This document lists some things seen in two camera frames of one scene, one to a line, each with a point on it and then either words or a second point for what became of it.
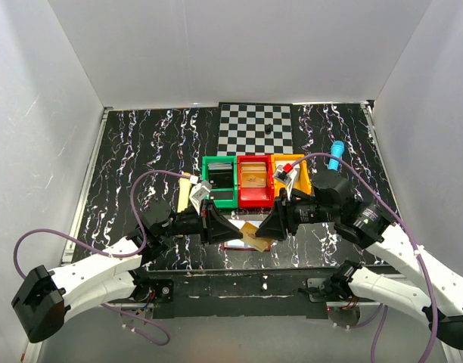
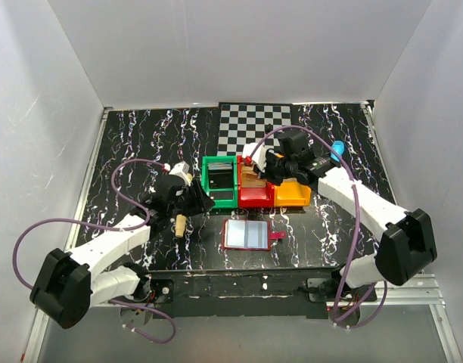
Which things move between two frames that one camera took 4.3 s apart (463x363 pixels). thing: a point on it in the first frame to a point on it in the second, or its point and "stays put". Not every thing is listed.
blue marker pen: x=337 y=150 stays put
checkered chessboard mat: x=242 y=130 stays put
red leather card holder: x=242 y=244 stays put
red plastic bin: x=255 y=181 stays put
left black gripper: x=221 y=229 to x=200 y=202
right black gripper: x=272 y=228 to x=267 y=176
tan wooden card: x=249 y=233 to x=250 y=178
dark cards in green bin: x=220 y=174 stays put
